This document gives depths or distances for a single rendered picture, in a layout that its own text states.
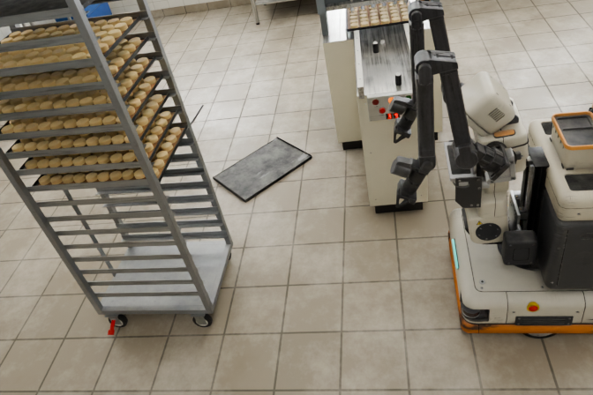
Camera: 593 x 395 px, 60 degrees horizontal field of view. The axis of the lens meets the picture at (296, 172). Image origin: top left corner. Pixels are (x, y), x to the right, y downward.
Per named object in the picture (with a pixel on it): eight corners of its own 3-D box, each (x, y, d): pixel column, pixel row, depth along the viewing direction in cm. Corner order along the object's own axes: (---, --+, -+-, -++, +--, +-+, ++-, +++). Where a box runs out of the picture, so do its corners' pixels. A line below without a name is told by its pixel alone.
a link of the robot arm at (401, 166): (434, 165, 182) (432, 151, 189) (404, 155, 181) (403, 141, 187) (419, 189, 189) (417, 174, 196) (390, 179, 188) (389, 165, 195)
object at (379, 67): (365, 149, 365) (351, 29, 311) (415, 144, 359) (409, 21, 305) (371, 217, 310) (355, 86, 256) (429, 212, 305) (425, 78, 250)
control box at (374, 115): (369, 118, 267) (366, 94, 259) (416, 112, 264) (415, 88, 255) (369, 122, 264) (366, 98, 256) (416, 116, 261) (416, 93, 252)
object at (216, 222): (223, 222, 281) (221, 219, 280) (221, 226, 279) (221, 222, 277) (116, 227, 294) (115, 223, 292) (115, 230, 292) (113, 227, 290)
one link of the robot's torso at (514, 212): (520, 227, 240) (524, 186, 225) (534, 273, 219) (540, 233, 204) (460, 228, 246) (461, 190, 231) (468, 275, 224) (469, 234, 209)
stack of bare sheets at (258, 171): (245, 202, 341) (244, 199, 340) (213, 179, 368) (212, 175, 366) (311, 158, 367) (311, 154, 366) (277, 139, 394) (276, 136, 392)
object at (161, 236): (227, 234, 287) (226, 230, 285) (226, 237, 285) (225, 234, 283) (123, 238, 300) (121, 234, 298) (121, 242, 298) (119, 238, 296)
